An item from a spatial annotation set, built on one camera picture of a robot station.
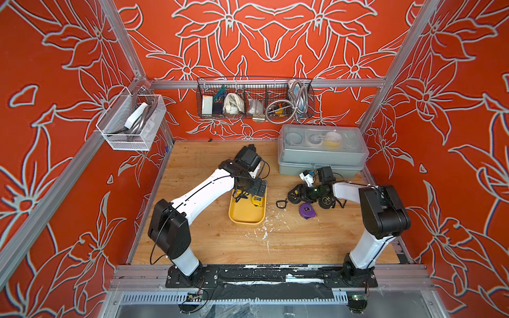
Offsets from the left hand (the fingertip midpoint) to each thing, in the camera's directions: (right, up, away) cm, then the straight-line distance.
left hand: (255, 186), depth 83 cm
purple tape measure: (+24, -12, +5) cm, 27 cm away
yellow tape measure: (+1, -8, +9) cm, 12 cm away
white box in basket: (-23, +36, +7) cm, 43 cm away
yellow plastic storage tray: (-5, -13, +7) cm, 16 cm away
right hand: (+17, -6, +9) cm, 20 cm away
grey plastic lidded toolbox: (+23, +17, +9) cm, 30 cm away
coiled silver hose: (+13, +33, +4) cm, 36 cm away
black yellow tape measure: (+34, -9, +7) cm, 36 cm away
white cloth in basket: (-10, +37, +7) cm, 39 cm away
